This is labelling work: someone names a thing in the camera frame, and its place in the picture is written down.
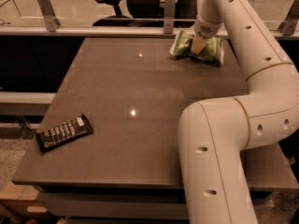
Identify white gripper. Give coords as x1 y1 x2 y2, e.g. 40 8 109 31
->
191 14 222 54

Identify green jalapeno chip bag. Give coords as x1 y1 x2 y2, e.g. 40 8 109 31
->
169 30 224 66

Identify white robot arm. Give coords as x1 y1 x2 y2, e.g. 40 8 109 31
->
178 0 299 224

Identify black rxbar chocolate bar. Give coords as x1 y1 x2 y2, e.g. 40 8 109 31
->
36 114 93 152

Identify black office chair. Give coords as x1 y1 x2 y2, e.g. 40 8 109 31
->
93 0 197 28

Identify glass partition panel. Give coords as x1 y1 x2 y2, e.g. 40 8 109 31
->
0 0 294 29

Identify wooden crate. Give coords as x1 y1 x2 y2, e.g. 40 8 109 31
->
0 182 53 224

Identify middle metal bracket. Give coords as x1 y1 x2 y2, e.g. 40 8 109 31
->
164 0 176 34

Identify left metal bracket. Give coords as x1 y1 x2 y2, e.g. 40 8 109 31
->
37 0 60 32

